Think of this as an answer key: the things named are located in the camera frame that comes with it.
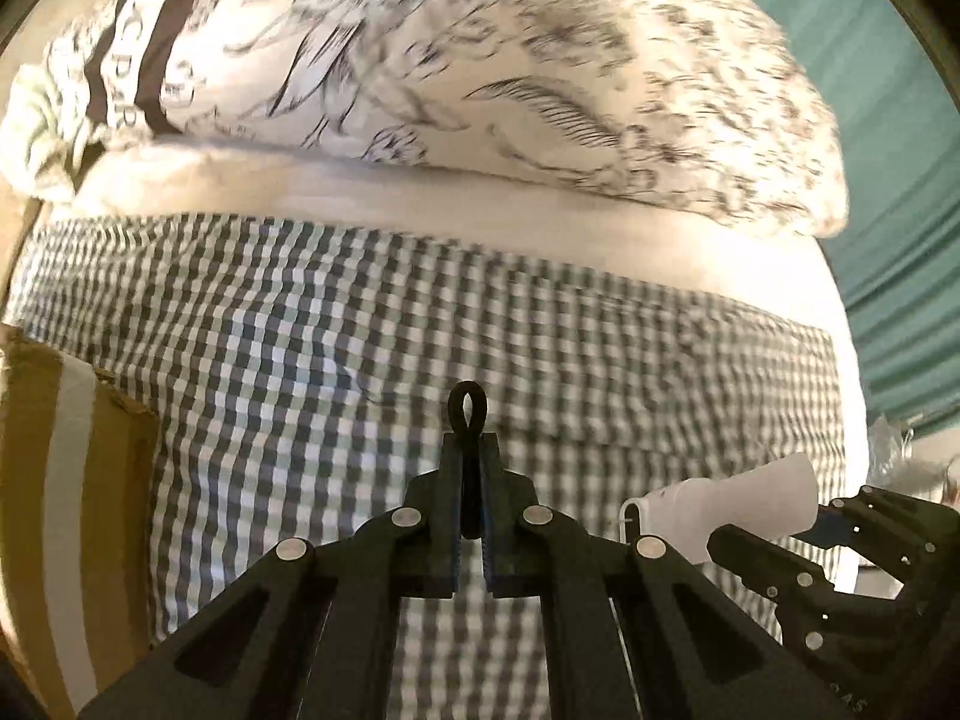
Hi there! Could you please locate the teal curtain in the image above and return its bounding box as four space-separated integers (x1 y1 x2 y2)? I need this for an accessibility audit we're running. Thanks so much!
757 0 958 436

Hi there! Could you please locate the brown cardboard box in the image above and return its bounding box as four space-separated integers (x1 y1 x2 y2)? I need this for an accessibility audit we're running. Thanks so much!
2 327 160 718

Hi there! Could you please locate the green checkered cloth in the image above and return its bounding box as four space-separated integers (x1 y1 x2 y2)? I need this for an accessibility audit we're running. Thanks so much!
5 215 851 718

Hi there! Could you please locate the pale green towel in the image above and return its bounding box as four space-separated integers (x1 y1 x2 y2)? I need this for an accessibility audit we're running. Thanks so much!
2 65 96 205

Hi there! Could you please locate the black hair tie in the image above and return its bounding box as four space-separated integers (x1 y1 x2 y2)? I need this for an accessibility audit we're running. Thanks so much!
446 379 490 542

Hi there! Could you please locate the floral white pillow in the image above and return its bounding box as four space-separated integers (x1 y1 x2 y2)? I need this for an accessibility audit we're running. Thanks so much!
39 0 848 236

